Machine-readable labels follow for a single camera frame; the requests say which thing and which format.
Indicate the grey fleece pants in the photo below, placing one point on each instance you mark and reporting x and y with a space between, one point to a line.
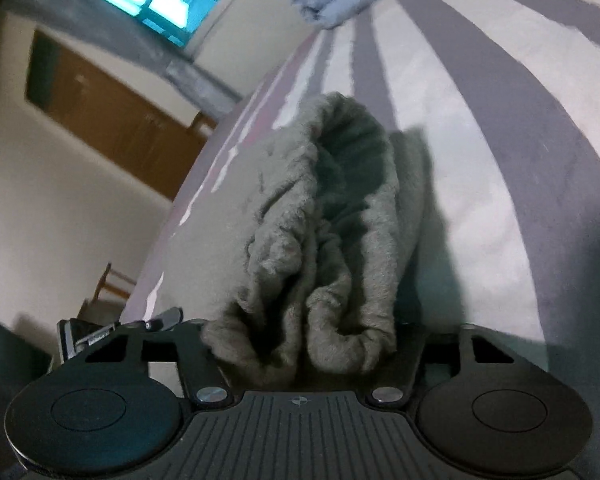
334 204

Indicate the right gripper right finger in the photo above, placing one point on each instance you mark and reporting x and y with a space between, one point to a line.
391 382

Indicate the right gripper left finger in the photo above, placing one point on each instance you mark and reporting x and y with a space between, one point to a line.
201 378

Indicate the wooden chair by door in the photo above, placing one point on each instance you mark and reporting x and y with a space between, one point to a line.
112 292

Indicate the brown wooden door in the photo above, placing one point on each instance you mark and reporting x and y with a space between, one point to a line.
113 119

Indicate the grey curtain near door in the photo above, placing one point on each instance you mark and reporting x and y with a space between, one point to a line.
101 25

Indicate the pink grey striped bed sheet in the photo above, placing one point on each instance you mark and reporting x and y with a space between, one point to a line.
506 94

